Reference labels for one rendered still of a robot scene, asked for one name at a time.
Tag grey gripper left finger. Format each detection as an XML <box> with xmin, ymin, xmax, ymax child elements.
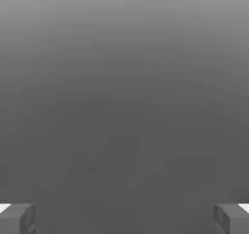
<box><xmin>0</xmin><ymin>202</ymin><xmax>37</xmax><ymax>234</ymax></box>

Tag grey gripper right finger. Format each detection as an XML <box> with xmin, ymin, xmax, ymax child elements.
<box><xmin>213</xmin><ymin>202</ymin><xmax>249</xmax><ymax>234</ymax></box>

